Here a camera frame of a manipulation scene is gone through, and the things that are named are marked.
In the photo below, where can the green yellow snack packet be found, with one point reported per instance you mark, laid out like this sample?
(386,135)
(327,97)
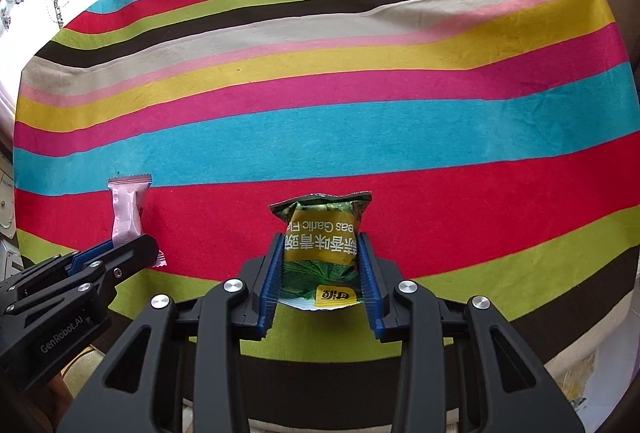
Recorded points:
(320,243)

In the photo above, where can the colourful striped blanket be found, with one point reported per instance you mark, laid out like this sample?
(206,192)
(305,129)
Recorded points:
(320,88)

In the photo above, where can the pink snack packet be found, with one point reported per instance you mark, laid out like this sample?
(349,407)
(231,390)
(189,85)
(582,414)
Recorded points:
(127,213)

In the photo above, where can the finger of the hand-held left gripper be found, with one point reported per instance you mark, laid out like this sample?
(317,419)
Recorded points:
(135,253)
(90,258)

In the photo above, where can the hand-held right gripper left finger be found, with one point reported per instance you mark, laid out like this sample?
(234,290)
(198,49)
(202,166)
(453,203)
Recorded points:
(272,283)

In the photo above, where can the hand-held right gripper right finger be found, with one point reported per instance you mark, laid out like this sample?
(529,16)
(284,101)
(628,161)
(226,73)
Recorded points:
(367,283)

